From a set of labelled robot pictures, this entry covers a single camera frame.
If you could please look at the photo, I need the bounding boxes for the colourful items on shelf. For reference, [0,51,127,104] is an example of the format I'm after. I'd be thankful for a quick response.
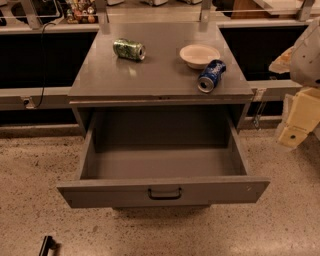
[65,0,98,24]

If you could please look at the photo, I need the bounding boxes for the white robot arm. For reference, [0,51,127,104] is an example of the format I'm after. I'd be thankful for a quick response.
[269,17,320,149]

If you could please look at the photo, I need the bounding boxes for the hanging metal bracket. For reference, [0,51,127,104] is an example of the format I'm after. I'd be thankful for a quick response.
[252,88,266,130]

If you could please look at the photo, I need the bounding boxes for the green soda can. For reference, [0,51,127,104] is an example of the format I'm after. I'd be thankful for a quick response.
[113,38,146,61]

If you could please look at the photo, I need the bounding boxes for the blue soda can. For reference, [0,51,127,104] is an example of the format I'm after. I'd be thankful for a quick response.
[197,59,226,93]

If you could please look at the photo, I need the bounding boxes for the black power cable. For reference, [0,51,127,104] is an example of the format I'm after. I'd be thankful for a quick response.
[33,21,57,110]

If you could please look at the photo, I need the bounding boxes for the black object on floor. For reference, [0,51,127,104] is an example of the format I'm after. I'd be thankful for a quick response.
[38,236,57,256]

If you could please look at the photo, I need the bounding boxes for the grey metal drawer cabinet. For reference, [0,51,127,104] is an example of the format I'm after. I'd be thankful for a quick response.
[68,22,253,133]

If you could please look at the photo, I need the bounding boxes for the grey top drawer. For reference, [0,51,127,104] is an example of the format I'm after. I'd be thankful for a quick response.
[58,109,269,208]

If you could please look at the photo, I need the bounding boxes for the white bowl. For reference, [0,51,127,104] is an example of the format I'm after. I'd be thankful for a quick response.
[180,44,220,69]

